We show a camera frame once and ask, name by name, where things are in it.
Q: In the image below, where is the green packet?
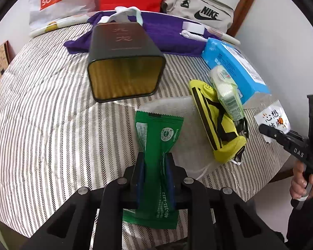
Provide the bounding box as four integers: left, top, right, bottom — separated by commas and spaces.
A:
122, 110, 185, 230

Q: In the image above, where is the blue tissue pack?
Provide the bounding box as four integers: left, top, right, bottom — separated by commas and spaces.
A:
201, 38, 272, 110

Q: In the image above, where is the white face mask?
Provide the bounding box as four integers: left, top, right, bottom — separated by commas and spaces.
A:
142, 100, 217, 181

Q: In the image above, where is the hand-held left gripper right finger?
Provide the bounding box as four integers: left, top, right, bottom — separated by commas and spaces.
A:
165, 154, 289, 250

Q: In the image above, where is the brown wooden door frame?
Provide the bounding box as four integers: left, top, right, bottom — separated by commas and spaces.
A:
226, 0, 264, 38

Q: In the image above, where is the purple towel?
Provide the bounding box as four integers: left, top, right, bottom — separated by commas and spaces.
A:
64, 11, 217, 58

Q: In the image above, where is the white sock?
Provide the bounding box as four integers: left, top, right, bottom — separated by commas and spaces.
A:
98, 6, 143, 24

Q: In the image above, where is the small white box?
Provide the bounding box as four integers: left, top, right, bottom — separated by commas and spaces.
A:
182, 21, 206, 35

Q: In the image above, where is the light green wipes pack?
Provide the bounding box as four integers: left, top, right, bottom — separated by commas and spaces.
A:
209, 66, 245, 121

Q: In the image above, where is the grey waist bag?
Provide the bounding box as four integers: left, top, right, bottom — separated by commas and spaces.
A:
160, 0, 235, 33

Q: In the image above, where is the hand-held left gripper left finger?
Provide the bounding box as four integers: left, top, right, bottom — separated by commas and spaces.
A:
21, 152, 145, 250

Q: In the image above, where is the dark green tin box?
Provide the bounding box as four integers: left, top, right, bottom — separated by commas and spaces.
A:
87, 22, 165, 103

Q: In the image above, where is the brown printed book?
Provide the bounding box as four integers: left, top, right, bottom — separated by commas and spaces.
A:
0, 40, 11, 79

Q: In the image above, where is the person's right forearm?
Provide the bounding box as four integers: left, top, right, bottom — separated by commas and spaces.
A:
287, 195, 313, 250

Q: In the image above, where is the small white printed packet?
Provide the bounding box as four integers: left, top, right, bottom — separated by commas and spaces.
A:
254, 106, 291, 144

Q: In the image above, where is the yellow pouch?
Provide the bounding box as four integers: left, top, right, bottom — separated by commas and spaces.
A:
188, 79, 249, 165

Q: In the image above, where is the white cord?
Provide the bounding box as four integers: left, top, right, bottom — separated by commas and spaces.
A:
180, 30, 208, 43

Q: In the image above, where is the rolled printed paper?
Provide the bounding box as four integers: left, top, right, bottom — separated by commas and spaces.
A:
29, 14, 242, 46

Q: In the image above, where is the white plastic shopping bag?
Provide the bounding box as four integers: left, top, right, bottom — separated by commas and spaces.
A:
29, 0, 97, 32

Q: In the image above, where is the person's right hand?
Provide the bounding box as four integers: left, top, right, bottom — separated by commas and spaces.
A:
289, 161, 313, 201

